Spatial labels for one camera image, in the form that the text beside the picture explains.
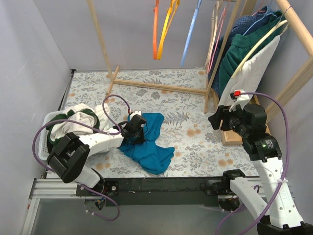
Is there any teal blue t shirt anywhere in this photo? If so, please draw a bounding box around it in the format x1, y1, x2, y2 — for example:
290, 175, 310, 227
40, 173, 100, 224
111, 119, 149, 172
119, 113, 175, 175

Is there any cream t shirt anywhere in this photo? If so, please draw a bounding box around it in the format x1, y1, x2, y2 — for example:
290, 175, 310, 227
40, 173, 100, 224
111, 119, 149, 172
52, 103, 97, 141

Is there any dark green raglan shirt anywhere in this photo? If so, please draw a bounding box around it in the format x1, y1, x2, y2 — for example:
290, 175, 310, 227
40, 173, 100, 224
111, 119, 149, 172
45, 109, 101, 150

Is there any light blue hanger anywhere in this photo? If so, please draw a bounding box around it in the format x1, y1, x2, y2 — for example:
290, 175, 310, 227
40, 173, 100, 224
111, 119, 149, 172
180, 0, 202, 67

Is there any beige wooden hanger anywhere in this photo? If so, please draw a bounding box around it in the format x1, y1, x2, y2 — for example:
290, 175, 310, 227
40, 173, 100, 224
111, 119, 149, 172
205, 0, 223, 73

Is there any pink wire hanger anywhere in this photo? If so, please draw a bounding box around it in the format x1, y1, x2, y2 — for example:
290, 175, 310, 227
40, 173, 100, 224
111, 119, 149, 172
207, 6, 228, 72

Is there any yellow plastic hanger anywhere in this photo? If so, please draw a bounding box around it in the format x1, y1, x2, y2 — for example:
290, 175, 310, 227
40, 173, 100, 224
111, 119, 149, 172
157, 0, 180, 60

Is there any orange plastic hanger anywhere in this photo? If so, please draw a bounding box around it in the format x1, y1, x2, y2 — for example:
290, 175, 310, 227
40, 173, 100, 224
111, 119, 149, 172
152, 0, 159, 60

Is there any white t shirt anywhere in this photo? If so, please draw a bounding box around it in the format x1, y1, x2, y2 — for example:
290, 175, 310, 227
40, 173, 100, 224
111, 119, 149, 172
94, 104, 112, 131

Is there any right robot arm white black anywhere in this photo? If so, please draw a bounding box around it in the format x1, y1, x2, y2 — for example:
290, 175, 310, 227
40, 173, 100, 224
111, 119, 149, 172
208, 104, 313, 235

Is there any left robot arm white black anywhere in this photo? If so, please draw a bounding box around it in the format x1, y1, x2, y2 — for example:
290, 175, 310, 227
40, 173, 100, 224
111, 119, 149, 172
47, 112, 146, 196

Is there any cream plastic hanger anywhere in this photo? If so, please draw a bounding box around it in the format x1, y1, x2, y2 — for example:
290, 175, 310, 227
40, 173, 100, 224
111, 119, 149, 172
231, 20, 288, 79

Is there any blue checked shirt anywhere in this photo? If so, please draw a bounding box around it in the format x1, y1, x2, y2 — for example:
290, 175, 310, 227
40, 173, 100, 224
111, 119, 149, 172
208, 6, 278, 97

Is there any wooden clothes rack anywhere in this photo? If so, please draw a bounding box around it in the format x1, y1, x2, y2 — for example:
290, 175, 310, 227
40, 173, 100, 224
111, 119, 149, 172
87, 0, 313, 146

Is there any floral table cloth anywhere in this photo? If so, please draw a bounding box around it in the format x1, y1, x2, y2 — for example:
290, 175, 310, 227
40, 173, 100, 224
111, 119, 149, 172
65, 69, 258, 178

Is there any white garment right rack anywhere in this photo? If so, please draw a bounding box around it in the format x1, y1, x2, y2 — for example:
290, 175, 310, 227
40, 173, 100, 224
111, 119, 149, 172
219, 35, 280, 106

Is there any teal green garment right rack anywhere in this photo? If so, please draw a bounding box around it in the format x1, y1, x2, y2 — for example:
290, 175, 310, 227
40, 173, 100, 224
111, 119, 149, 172
219, 10, 285, 91

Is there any white plastic laundry basket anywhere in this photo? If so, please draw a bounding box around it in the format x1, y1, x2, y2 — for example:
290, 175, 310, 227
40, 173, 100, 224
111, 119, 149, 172
38, 110, 63, 161

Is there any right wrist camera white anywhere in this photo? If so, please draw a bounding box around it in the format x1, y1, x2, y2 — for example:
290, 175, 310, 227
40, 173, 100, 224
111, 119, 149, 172
229, 90, 252, 112

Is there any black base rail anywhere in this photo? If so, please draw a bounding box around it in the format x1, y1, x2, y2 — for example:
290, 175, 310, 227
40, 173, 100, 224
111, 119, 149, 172
76, 177, 250, 208

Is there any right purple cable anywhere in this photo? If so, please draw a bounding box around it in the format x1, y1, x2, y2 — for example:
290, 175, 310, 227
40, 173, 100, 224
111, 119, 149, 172
215, 91, 291, 235

